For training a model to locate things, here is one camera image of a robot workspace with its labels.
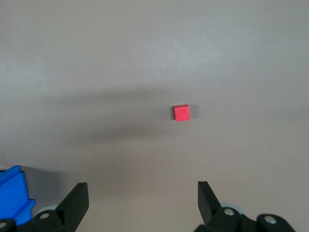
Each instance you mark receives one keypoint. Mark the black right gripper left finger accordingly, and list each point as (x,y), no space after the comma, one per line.
(72,207)

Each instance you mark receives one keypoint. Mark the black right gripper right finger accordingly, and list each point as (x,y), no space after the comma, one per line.
(212,217)

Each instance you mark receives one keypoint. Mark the red cube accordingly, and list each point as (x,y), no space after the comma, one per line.
(182,113)

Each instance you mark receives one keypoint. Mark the blue plastic storage bin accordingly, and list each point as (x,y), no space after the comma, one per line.
(14,193)

